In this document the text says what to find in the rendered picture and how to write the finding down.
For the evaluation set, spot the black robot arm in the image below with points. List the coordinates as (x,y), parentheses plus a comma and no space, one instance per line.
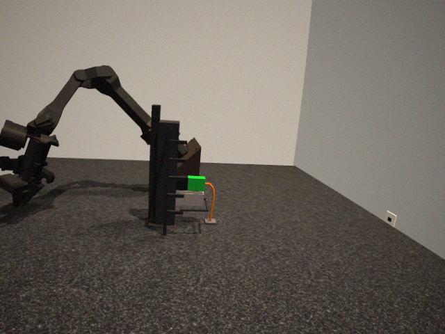
(102,78)

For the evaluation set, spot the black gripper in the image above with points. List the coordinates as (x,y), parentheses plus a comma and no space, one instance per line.
(24,187)

